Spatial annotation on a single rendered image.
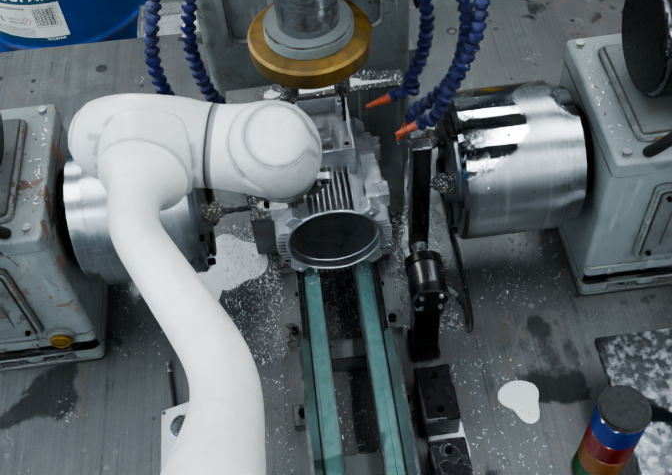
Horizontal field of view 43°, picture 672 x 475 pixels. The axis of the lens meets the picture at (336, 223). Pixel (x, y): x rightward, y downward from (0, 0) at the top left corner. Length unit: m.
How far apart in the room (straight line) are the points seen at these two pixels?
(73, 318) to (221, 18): 0.56
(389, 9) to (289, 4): 0.34
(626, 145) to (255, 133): 0.64
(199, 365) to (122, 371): 0.82
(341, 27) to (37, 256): 0.57
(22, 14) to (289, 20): 1.84
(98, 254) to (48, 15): 1.64
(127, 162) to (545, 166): 0.68
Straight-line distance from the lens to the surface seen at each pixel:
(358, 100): 1.46
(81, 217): 1.39
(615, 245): 1.53
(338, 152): 1.36
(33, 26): 2.98
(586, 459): 1.16
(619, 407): 1.06
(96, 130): 1.01
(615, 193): 1.41
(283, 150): 0.93
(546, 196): 1.39
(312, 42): 1.22
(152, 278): 0.86
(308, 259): 1.46
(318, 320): 1.44
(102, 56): 2.15
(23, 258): 1.39
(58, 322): 1.53
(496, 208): 1.38
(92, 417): 1.57
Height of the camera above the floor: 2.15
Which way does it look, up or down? 53 degrees down
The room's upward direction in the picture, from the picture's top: 6 degrees counter-clockwise
